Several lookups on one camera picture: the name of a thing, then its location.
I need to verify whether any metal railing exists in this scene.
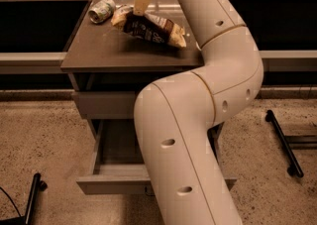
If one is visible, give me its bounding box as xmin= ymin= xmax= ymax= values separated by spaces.
xmin=0 ymin=0 xmax=317 ymax=75

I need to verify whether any open lower grey drawer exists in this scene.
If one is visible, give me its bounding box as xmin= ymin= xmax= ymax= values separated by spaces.
xmin=76 ymin=118 xmax=238 ymax=196

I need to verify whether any black stand leg right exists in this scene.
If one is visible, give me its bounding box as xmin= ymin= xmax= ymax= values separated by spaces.
xmin=265 ymin=110 xmax=317 ymax=178

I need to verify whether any black stand leg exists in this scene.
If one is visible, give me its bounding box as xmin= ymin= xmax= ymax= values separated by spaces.
xmin=0 ymin=172 xmax=48 ymax=225
xmin=265 ymin=110 xmax=317 ymax=178

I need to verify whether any closed upper grey drawer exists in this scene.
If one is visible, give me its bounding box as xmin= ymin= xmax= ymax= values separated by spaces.
xmin=72 ymin=91 xmax=136 ymax=119

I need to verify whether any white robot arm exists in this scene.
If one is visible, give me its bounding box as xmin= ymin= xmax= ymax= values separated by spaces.
xmin=134 ymin=0 xmax=264 ymax=225

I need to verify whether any black stand leg left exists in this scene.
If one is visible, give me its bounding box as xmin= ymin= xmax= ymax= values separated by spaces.
xmin=0 ymin=172 xmax=48 ymax=225

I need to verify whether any brown chip bag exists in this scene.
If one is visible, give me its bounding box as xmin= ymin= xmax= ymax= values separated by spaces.
xmin=111 ymin=5 xmax=186 ymax=49

